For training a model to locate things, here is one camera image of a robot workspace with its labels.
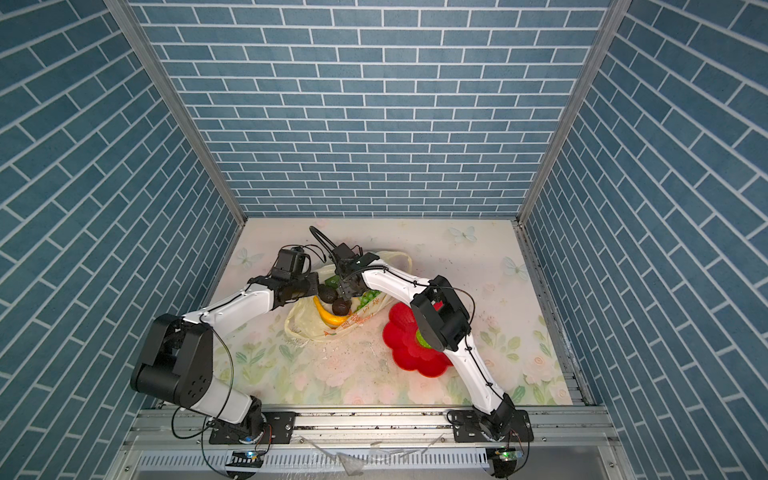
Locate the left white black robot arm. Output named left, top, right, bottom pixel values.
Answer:
left=130, top=246, right=319, bottom=444

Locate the dark fake avocado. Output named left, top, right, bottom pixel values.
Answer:
left=317, top=284, right=338, bottom=304

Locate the yellow fake banana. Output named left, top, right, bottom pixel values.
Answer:
left=313, top=296, right=350, bottom=329

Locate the yellow plastic fruit-print bag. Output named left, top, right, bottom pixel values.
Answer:
left=283, top=249, right=415, bottom=344

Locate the green fake grape bunch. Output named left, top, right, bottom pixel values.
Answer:
left=356, top=290, right=380, bottom=310

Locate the dark brown fake fruit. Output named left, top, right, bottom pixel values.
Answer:
left=331, top=298, right=352, bottom=317

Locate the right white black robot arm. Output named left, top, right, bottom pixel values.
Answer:
left=326, top=243, right=533, bottom=443

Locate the green spotted fake fruit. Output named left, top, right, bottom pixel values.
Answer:
left=415, top=330, right=431, bottom=349

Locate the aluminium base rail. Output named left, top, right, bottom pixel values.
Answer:
left=107, top=406, right=634, bottom=479

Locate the red flower-shaped plate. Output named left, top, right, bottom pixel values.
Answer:
left=382, top=302, right=452, bottom=378

